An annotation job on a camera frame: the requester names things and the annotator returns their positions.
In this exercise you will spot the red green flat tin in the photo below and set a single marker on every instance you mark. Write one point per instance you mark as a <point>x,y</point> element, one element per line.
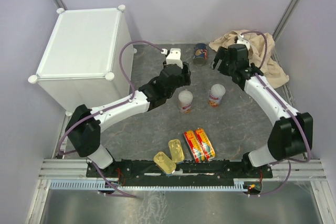
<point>205,144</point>

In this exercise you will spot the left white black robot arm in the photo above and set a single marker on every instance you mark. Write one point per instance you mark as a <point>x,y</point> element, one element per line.
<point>86,125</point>

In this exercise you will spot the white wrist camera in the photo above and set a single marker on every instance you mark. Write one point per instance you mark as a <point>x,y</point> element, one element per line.
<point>239,39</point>
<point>173,57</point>

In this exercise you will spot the gold tin lower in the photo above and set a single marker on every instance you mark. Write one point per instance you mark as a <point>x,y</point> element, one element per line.
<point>164,163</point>

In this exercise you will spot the white plastic cube cabinet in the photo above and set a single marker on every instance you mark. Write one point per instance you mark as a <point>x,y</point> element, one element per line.
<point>87,59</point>

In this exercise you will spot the gold tin upper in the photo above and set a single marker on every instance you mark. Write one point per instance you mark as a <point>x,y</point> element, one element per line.
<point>177,154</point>

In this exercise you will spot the red white tall can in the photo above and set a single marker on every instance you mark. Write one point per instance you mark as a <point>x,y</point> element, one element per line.
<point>185,99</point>

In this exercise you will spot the red yellow flat tin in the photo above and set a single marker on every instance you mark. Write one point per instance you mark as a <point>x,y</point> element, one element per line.
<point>194,146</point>

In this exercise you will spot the dark blue food can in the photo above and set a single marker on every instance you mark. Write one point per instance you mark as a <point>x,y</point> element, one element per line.
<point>200,54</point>

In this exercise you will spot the orange label white-lid can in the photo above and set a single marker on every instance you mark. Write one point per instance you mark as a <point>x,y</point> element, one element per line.
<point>216,94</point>

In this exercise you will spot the beige crumpled cloth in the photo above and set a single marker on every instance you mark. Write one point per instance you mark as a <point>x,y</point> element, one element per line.
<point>262,46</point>

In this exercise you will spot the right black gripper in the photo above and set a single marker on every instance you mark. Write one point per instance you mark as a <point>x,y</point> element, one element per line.
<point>221,54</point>

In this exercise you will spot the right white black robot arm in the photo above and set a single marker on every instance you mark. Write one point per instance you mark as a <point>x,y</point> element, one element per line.
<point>291,132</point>

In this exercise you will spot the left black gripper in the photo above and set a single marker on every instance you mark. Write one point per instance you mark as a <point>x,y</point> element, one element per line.
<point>186,75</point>

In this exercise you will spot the gold tin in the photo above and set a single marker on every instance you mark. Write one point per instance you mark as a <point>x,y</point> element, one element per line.
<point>164,163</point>
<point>177,154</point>

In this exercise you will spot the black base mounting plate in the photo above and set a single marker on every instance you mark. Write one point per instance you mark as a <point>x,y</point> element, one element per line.
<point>228,169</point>

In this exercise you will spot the aluminium frame rail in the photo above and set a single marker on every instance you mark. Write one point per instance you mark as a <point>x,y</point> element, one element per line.
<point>83,169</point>

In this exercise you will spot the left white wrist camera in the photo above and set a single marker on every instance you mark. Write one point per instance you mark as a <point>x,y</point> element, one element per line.
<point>173,57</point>

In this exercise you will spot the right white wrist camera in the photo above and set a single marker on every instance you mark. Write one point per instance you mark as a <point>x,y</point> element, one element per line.
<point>239,39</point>

